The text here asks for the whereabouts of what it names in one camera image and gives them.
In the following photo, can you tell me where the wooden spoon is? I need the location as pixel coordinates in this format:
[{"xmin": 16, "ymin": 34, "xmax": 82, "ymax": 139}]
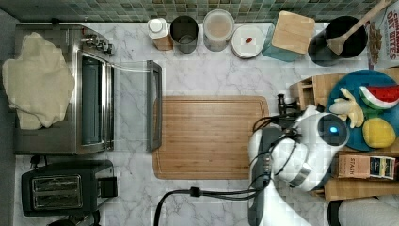
[{"xmin": 327, "ymin": 0, "xmax": 395, "ymax": 55}]

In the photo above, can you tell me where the teal box wooden lid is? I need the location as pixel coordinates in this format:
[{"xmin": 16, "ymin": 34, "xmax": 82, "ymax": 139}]
[{"xmin": 262, "ymin": 10, "xmax": 315, "ymax": 62}]

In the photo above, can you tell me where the black utensil holder pot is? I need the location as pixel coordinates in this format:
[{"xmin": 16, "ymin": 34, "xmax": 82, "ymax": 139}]
[{"xmin": 308, "ymin": 16, "xmax": 368, "ymax": 67}]

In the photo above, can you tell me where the stainless toaster oven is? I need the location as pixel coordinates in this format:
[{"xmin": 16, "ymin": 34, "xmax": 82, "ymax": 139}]
[{"xmin": 14, "ymin": 24, "xmax": 162, "ymax": 155}]

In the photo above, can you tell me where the cream cloth towel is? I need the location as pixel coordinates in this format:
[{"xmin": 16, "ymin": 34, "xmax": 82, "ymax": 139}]
[{"xmin": 2, "ymin": 32, "xmax": 75, "ymax": 130}]

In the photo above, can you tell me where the dark metal cup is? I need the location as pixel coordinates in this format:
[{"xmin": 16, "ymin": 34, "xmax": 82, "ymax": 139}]
[{"xmin": 170, "ymin": 16, "xmax": 199, "ymax": 54}]

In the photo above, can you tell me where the toy lemon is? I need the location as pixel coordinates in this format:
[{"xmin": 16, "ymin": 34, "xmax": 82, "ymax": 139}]
[{"xmin": 362, "ymin": 118, "xmax": 396, "ymax": 149}]

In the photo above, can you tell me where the black two-slot toaster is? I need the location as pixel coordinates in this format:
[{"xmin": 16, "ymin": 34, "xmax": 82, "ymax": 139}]
[{"xmin": 22, "ymin": 160, "xmax": 118, "ymax": 217}]

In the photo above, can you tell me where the white lidded bottle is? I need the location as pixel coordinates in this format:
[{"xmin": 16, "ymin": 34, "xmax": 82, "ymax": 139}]
[{"xmin": 148, "ymin": 18, "xmax": 173, "ymax": 51}]

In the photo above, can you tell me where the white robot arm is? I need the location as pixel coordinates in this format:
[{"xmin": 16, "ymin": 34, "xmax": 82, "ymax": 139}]
[{"xmin": 247, "ymin": 105, "xmax": 349, "ymax": 226}]

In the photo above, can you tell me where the toy watermelon slice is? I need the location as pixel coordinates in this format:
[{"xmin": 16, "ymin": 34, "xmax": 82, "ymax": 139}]
[{"xmin": 359, "ymin": 85, "xmax": 399, "ymax": 110}]

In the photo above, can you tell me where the wooden cutting board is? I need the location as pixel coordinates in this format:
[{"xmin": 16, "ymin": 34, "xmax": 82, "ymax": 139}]
[{"xmin": 152, "ymin": 95, "xmax": 269, "ymax": 180}]

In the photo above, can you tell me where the black drawer handle bar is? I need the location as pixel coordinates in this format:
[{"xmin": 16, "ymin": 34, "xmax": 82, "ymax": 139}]
[{"xmin": 278, "ymin": 94, "xmax": 300, "ymax": 115}]

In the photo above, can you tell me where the toy banana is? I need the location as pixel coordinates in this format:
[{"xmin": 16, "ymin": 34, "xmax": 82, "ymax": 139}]
[{"xmin": 328, "ymin": 88, "xmax": 364, "ymax": 128}]

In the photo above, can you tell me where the Stash tea box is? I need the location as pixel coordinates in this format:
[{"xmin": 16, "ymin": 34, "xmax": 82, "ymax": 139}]
[{"xmin": 335, "ymin": 154, "xmax": 398, "ymax": 181}]

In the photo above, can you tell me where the blue plate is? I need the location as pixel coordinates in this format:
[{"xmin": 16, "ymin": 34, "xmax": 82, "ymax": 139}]
[{"xmin": 327, "ymin": 70, "xmax": 399, "ymax": 134}]

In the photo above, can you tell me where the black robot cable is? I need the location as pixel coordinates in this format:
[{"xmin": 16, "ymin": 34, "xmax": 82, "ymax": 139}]
[{"xmin": 152, "ymin": 116, "xmax": 302, "ymax": 226}]

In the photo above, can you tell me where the wooden drawer cabinet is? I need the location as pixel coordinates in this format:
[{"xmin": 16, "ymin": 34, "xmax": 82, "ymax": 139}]
[{"xmin": 290, "ymin": 68, "xmax": 399, "ymax": 201}]

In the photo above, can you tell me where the cereal box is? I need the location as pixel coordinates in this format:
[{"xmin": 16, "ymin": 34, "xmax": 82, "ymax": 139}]
[{"xmin": 366, "ymin": 0, "xmax": 399, "ymax": 70}]

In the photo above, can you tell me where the glass jar with powder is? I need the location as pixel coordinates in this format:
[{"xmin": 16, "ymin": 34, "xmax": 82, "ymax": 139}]
[{"xmin": 203, "ymin": 9, "xmax": 234, "ymax": 52}]

